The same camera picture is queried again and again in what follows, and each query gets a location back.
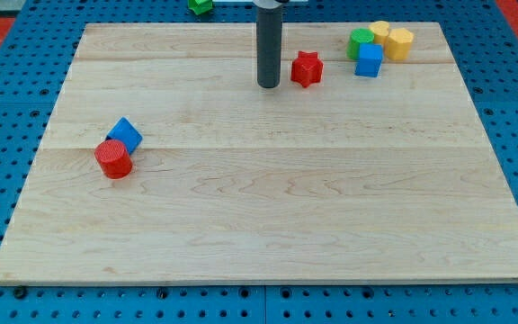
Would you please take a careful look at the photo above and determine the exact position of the blue triangle block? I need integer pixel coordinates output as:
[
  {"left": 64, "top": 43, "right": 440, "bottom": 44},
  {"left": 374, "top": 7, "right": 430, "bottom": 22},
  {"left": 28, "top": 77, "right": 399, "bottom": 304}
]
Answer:
[{"left": 105, "top": 117, "right": 143, "bottom": 155}]

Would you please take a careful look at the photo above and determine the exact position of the blue cube block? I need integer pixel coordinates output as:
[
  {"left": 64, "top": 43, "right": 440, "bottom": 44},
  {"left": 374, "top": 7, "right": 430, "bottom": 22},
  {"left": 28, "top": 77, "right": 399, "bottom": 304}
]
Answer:
[{"left": 354, "top": 43, "right": 383, "bottom": 77}]

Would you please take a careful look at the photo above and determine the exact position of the wooden board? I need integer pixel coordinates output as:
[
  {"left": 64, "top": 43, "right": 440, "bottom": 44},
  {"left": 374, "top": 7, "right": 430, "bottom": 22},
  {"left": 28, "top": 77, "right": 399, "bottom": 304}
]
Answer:
[{"left": 0, "top": 22, "right": 518, "bottom": 286}]

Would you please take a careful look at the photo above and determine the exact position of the red star block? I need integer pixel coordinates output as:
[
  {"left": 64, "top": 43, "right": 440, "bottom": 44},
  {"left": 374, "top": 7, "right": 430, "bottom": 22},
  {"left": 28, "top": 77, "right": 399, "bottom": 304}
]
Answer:
[{"left": 290, "top": 51, "right": 324, "bottom": 88}]

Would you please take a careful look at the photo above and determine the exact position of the red cylinder block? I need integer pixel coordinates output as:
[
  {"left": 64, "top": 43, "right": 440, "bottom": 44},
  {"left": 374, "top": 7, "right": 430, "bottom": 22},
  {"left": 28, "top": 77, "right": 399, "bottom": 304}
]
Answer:
[{"left": 94, "top": 139, "right": 133, "bottom": 179}]

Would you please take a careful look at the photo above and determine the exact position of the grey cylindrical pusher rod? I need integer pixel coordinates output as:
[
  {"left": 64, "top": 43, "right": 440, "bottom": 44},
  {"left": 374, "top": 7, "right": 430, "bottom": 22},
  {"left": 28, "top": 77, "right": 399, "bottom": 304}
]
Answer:
[{"left": 254, "top": 0, "right": 283, "bottom": 88}]

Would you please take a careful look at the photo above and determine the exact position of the green cylinder block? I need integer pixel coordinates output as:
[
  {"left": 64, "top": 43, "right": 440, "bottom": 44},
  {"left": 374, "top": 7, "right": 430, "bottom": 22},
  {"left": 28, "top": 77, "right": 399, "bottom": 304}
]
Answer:
[{"left": 346, "top": 28, "right": 374, "bottom": 60}]

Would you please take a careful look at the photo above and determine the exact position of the green star block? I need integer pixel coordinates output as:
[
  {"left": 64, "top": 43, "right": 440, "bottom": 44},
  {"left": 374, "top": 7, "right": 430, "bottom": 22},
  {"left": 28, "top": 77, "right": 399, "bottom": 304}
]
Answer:
[{"left": 188, "top": 0, "right": 214, "bottom": 15}]

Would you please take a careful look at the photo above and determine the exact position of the yellow heart block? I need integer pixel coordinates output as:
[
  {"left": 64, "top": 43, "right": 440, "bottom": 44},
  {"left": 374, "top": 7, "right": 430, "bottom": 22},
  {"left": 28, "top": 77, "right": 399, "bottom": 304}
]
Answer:
[{"left": 368, "top": 21, "right": 390, "bottom": 45}]

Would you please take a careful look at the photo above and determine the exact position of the yellow hexagon block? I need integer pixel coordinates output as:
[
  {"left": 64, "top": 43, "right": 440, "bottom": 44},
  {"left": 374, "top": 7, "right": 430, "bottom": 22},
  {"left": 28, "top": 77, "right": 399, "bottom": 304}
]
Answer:
[{"left": 384, "top": 28, "right": 415, "bottom": 61}]

